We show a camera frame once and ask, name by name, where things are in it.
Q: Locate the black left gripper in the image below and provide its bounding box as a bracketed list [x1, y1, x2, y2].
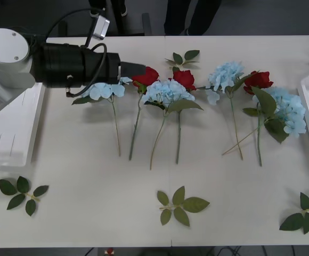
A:
[83, 51, 147, 87]

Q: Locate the red rose green stem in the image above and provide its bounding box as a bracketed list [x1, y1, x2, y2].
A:
[128, 66, 160, 161]
[242, 70, 278, 167]
[172, 69, 198, 164]

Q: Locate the pale blue flower green stem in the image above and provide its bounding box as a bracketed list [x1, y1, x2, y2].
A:
[141, 79, 205, 171]
[71, 76, 133, 157]
[222, 86, 307, 156]
[197, 61, 254, 161]

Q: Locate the loose green leaf twig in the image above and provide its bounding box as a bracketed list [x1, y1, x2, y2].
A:
[279, 191, 309, 235]
[164, 50, 200, 70]
[157, 186, 210, 227]
[0, 175, 50, 217]

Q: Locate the black furniture leg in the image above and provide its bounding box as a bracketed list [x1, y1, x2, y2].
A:
[111, 0, 125, 36]

